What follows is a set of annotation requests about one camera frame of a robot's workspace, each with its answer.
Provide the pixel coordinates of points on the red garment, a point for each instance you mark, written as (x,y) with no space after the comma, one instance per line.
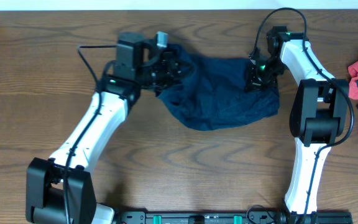
(353,87)

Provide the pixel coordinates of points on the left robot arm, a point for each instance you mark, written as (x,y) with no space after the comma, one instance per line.
(60,189)

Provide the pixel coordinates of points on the navy blue shorts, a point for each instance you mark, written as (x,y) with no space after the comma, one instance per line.
(212,96)

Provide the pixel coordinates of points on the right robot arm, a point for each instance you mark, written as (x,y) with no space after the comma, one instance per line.
(317,118)

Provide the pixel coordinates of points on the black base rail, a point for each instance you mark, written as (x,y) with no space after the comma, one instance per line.
(228,217)

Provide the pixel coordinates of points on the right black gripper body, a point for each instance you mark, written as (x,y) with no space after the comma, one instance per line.
(265,74)

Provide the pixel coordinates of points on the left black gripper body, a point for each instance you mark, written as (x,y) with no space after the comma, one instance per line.
(173,66)

